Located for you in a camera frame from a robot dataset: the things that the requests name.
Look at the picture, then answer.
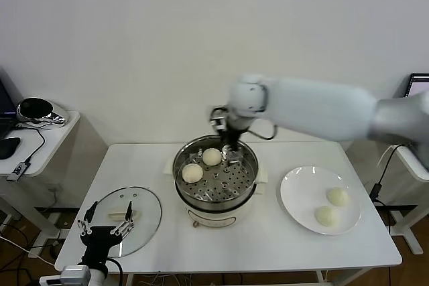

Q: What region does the round glass pot lid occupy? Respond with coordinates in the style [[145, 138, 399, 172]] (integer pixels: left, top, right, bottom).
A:
[[83, 186, 163, 259]]

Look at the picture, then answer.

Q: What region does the steel steamer pot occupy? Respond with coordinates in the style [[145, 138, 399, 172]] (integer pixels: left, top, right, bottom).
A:
[[163, 160, 269, 230]]

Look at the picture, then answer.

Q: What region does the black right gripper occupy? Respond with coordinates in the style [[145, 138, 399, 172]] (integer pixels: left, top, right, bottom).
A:
[[221, 127, 247, 167]]

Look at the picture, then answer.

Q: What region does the grey open laptop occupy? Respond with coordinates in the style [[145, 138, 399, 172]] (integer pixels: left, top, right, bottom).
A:
[[407, 72, 429, 98]]

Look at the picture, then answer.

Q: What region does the white side table with label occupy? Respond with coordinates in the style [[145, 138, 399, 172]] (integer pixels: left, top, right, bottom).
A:
[[345, 141, 429, 255]]

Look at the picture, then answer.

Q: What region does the white side table with headset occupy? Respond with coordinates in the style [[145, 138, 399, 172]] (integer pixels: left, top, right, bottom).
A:
[[0, 111, 108, 260]]

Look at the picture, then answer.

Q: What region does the black computer mouse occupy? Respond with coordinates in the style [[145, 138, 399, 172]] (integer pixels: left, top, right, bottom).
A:
[[0, 137, 21, 161]]

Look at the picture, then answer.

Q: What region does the steel perforated steamer basket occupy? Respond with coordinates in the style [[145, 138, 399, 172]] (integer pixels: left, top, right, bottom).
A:
[[172, 135, 259, 209]]

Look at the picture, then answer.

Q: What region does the black cable with adapter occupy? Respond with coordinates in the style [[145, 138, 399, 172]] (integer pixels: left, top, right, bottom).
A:
[[368, 145, 403, 206]]

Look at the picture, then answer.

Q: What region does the white round plate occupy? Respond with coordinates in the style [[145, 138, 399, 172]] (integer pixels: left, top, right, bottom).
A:
[[280, 165, 362, 235]]

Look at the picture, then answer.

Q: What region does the dark monitor screen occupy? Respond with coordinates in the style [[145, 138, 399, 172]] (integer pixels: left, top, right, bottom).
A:
[[0, 78, 21, 141]]

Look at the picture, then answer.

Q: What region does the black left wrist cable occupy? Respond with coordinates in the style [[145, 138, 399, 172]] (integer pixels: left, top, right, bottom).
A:
[[100, 255, 124, 286]]

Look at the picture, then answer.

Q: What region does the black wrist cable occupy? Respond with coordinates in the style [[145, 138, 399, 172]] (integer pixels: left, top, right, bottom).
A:
[[100, 255, 124, 286], [249, 125, 279, 141]]

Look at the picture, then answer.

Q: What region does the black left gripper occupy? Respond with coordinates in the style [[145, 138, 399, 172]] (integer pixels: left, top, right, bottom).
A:
[[76, 200, 136, 269]]

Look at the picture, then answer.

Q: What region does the white laptop cable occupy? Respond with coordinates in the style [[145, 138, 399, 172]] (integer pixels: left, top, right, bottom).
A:
[[377, 145, 396, 169]]

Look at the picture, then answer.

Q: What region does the chrome headset with black visor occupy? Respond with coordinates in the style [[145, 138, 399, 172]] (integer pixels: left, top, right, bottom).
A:
[[15, 97, 70, 131]]

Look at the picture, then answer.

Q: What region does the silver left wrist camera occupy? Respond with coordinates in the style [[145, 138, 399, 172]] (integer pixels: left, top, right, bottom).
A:
[[60, 265, 92, 282]]

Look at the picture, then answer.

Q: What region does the white steamed baozi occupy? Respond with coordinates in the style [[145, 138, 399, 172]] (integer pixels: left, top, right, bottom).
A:
[[202, 147, 223, 166], [326, 188, 351, 206], [314, 206, 341, 227], [182, 163, 204, 184]]

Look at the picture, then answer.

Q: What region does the thin black hub cable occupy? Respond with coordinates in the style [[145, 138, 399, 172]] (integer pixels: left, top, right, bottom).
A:
[[15, 124, 46, 165]]

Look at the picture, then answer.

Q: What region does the grey usb hub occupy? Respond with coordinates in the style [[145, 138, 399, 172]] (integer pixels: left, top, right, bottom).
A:
[[7, 161, 29, 183]]

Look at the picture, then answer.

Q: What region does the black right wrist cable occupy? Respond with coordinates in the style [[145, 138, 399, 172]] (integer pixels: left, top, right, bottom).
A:
[[249, 125, 279, 141]]

